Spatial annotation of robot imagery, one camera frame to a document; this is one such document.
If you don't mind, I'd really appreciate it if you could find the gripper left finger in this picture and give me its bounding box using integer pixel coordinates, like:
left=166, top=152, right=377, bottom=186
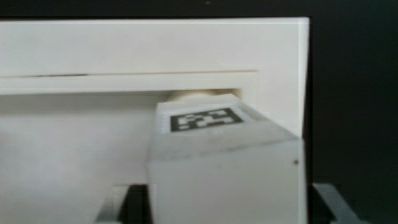
left=95, top=184, right=153, bottom=224

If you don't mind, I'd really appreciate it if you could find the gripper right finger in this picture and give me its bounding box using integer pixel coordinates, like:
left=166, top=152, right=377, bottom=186
left=308, top=183, right=372, bottom=224

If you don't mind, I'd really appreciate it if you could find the white square tabletop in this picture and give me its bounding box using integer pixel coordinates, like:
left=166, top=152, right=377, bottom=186
left=0, top=71, right=258, bottom=224

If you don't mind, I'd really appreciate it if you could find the white U-shaped obstacle fence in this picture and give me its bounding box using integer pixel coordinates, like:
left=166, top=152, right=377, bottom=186
left=0, top=17, right=310, bottom=133

